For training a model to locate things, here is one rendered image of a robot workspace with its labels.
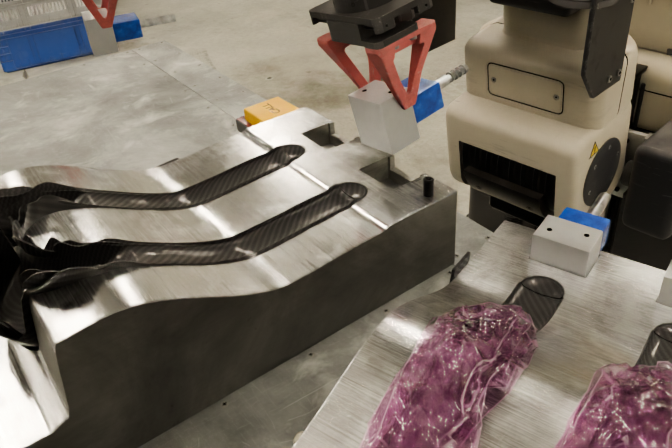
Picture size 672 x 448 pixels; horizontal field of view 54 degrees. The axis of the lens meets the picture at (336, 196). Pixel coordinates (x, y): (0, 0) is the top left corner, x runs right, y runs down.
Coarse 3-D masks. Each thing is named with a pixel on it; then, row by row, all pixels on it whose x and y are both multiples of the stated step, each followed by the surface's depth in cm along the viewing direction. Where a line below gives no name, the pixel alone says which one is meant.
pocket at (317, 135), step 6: (324, 126) 77; (330, 126) 77; (306, 132) 75; (312, 132) 76; (318, 132) 76; (324, 132) 77; (330, 132) 77; (312, 138) 76; (318, 138) 77; (324, 138) 77; (330, 138) 78; (336, 138) 77; (342, 138) 76; (354, 138) 73; (318, 144) 77; (324, 144) 78; (330, 144) 78; (336, 144) 77
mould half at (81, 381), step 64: (256, 128) 77; (256, 192) 66; (320, 192) 65; (384, 192) 63; (448, 192) 63; (256, 256) 58; (320, 256) 57; (384, 256) 60; (448, 256) 67; (64, 320) 45; (128, 320) 46; (192, 320) 50; (256, 320) 54; (320, 320) 59; (0, 384) 50; (64, 384) 45; (128, 384) 48; (192, 384) 52
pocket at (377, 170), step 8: (384, 160) 69; (392, 160) 69; (368, 168) 68; (376, 168) 69; (384, 168) 70; (392, 168) 70; (376, 176) 69; (384, 176) 70; (392, 176) 70; (400, 176) 69; (408, 176) 68; (384, 184) 70; (392, 184) 70; (400, 184) 69
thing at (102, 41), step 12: (84, 12) 97; (132, 12) 100; (84, 24) 98; (96, 24) 95; (120, 24) 97; (132, 24) 97; (144, 24) 99; (156, 24) 100; (96, 36) 96; (108, 36) 96; (120, 36) 97; (132, 36) 98; (96, 48) 96; (108, 48) 97
